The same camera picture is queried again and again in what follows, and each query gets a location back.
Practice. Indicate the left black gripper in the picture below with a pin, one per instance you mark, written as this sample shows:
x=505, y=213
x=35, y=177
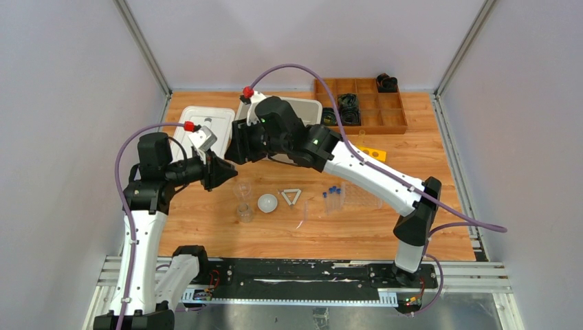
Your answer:
x=209, y=172

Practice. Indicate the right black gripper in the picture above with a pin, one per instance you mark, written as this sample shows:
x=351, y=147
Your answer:
x=240, y=150

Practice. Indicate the clear glass test tube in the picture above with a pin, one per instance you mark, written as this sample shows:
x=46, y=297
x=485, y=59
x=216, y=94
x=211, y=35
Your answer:
x=360, y=139

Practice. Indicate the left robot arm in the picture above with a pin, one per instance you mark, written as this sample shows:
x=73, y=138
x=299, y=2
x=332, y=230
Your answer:
x=140, y=300

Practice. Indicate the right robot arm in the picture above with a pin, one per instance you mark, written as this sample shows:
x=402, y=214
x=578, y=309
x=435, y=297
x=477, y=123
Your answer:
x=415, y=200

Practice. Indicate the beige plastic bin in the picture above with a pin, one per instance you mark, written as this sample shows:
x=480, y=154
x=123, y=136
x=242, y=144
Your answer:
x=309, y=111

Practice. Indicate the white plastic lid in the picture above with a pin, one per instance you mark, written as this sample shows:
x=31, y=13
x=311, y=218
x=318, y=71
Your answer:
x=219, y=120

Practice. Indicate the small glass flask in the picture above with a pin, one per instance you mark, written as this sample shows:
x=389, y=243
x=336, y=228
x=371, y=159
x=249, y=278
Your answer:
x=245, y=212

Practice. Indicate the white evaporating dish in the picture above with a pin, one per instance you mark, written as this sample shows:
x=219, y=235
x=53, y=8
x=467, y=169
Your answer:
x=267, y=203

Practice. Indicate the white clay triangle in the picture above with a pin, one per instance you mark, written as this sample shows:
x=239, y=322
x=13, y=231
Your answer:
x=290, y=196

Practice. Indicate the blue capped tube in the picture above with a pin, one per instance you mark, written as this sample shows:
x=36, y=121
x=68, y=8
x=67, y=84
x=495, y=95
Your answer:
x=340, y=199
x=326, y=199
x=334, y=198
x=331, y=190

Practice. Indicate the clear plastic tube rack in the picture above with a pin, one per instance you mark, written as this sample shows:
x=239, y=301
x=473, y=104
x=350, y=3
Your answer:
x=352, y=196

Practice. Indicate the yellow test tube rack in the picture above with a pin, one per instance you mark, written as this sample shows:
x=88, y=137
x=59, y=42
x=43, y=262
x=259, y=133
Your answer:
x=377, y=154

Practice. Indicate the wooden compartment tray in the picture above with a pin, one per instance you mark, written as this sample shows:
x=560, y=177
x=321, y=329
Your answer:
x=356, y=104

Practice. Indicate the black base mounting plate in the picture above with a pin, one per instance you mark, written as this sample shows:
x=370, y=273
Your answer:
x=309, y=279

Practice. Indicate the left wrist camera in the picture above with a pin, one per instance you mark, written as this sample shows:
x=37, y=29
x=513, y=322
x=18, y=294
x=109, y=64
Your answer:
x=202, y=140

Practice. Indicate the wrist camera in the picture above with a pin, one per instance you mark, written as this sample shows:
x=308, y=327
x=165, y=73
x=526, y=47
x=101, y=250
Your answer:
x=202, y=140
x=247, y=107

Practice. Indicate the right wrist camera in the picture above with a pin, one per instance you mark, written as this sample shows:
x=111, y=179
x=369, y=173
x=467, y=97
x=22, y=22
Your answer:
x=247, y=107

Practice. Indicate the black strap coil corner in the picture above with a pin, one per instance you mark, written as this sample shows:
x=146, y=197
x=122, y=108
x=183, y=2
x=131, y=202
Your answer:
x=386, y=83

